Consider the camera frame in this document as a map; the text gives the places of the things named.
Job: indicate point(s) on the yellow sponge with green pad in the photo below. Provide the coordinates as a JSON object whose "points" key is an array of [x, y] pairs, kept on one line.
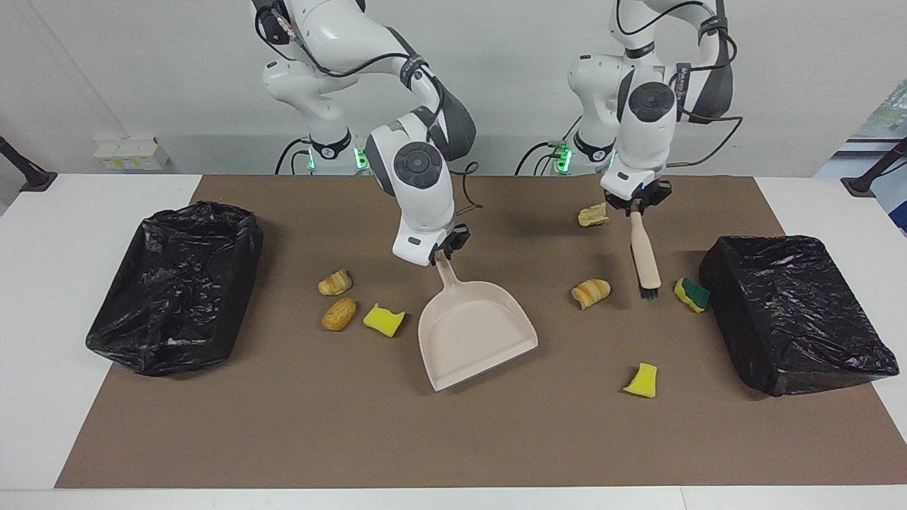
{"points": [[691, 296]]}

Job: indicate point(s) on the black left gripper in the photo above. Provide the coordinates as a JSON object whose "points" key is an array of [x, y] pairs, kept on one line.
{"points": [[641, 193]]}

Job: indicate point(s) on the white wall socket box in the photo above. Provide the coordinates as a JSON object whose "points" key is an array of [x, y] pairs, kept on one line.
{"points": [[131, 154]]}

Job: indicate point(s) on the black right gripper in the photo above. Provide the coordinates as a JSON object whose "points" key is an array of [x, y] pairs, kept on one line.
{"points": [[458, 237]]}

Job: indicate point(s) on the small yellow sponge piece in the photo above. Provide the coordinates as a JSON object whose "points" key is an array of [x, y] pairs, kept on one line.
{"points": [[642, 382]]}

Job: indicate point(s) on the small striped croissant piece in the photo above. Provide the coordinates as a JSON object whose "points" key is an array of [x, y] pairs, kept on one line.
{"points": [[334, 283]]}

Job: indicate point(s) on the brown paper table mat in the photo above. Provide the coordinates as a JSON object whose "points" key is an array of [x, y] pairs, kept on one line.
{"points": [[453, 439]]}

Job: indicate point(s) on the right black bin bag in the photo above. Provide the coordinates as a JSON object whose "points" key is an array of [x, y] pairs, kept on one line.
{"points": [[170, 297]]}

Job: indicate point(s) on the notched yellow sponge piece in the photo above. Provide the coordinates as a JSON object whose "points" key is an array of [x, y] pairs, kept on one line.
{"points": [[382, 322]]}

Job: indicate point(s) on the beige hand brush black bristles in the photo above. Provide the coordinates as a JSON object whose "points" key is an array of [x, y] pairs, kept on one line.
{"points": [[645, 255]]}

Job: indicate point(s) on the boxy bin with black bag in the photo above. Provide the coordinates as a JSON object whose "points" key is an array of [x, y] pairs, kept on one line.
{"points": [[793, 312]]}

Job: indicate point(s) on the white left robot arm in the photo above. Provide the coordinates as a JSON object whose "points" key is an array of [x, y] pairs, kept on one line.
{"points": [[648, 106]]}

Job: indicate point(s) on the black stand foot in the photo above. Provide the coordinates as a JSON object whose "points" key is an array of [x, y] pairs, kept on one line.
{"points": [[35, 178], [861, 185]]}

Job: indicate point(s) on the blue object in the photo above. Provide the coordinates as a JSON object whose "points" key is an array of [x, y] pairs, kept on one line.
{"points": [[900, 209]]}

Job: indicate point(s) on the large striped croissant piece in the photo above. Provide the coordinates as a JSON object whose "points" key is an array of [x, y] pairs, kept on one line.
{"points": [[590, 292]]}

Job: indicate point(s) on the beige plastic dustpan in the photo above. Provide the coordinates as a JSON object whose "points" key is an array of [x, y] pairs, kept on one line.
{"points": [[468, 333]]}

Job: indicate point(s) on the brown oval bread roll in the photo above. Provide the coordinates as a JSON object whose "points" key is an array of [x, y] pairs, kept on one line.
{"points": [[339, 314]]}

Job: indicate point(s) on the pale bread piece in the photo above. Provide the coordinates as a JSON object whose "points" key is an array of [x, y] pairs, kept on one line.
{"points": [[592, 216]]}

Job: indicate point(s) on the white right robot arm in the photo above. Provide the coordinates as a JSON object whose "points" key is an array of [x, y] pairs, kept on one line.
{"points": [[418, 170]]}

